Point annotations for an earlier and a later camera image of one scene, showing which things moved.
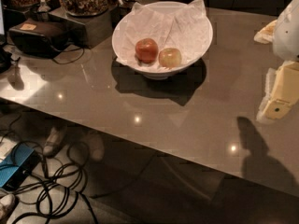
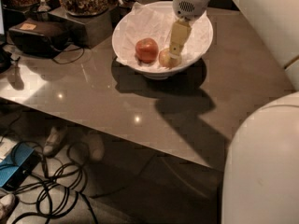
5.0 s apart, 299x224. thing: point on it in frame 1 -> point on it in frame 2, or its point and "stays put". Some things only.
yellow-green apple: [170, 58] stays put
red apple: [146, 49] stays put
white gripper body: [287, 35] -> [189, 7]
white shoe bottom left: [7, 204] stays put
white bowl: [161, 39] stays put
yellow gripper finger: [281, 91] -> [178, 36]
